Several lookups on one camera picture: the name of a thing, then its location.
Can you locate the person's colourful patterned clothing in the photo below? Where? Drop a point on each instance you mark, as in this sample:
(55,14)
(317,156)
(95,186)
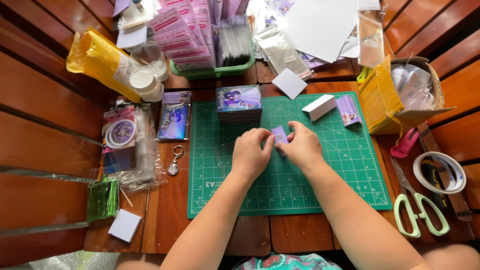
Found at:
(288,262)

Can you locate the white tape rolls stack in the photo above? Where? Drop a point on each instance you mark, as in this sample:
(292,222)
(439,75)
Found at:
(146,84)

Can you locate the white double-sided tape roll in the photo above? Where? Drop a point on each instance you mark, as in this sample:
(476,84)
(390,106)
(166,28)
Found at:
(420,176)

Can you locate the thin wooden stick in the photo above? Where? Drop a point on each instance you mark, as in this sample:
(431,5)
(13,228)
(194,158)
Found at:
(126,197)

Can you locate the pink utility knife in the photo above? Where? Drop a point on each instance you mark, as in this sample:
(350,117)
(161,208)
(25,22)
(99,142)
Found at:
(405,143)

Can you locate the large white paper sheet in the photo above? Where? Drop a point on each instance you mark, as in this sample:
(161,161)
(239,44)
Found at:
(318,26)

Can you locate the white card sheet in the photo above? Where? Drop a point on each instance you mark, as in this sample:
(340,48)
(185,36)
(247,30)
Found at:
(132,36)

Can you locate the cardboard box with yellow tape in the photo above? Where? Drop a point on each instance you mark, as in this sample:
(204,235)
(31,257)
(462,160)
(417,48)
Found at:
(382,101)

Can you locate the stack of small white cards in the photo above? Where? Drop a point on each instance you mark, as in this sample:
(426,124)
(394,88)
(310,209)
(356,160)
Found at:
(318,107)

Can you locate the black and yellow utility knife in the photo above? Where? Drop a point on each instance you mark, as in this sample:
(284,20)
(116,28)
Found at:
(435,187)

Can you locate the person's right hand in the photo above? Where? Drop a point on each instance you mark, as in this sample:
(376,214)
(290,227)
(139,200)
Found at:
(304,150)

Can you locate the pack of silver clear sleeves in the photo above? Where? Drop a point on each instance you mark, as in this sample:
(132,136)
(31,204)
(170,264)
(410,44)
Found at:
(283,52)

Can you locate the person's left hand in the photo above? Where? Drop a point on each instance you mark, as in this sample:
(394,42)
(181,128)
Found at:
(249,155)

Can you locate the pack of clear plastic bags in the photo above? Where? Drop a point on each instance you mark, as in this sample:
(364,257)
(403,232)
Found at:
(146,165)

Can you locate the metal ruler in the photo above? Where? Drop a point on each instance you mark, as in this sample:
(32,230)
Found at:
(463,204)

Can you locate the green basket of packets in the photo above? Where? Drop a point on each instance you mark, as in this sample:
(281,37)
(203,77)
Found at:
(202,41)

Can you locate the round sticker card pack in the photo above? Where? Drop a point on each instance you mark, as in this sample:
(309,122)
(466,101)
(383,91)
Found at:
(119,129)

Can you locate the green cutting mat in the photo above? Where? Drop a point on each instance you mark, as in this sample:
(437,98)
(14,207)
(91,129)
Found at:
(330,176)

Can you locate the stack of purple printed cards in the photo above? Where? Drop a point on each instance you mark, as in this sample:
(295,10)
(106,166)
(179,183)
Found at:
(348,110)

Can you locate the purple photo card strip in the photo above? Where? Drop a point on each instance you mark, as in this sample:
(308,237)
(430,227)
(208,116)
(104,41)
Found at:
(176,97)

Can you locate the stack of white paper squares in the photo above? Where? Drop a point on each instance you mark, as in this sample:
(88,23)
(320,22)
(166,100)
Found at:
(125,225)

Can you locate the pack of clear cellophane bags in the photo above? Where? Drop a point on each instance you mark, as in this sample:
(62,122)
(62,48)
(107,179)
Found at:
(370,41)

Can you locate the lime green plastic clip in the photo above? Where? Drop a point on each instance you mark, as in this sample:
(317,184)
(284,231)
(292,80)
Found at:
(363,75)

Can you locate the photo card in clear sleeve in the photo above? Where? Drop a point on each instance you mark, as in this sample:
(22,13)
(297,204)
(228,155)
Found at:
(173,122)

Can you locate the stack of photo magnets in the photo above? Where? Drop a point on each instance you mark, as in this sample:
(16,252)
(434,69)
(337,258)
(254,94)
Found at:
(239,103)

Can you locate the small purple printed card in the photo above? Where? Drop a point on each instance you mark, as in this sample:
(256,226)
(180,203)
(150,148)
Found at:
(279,135)

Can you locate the bundle of green twist ties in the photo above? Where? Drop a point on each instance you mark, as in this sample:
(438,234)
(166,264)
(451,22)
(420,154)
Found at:
(102,199)

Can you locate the bubble wrap sheet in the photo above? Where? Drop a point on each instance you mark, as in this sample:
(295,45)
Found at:
(75,261)

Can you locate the yellow plastic mailer bag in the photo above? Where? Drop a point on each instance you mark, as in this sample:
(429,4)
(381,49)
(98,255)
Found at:
(95,60)

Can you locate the white square card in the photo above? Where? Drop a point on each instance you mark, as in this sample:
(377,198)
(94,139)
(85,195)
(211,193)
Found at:
(289,83)

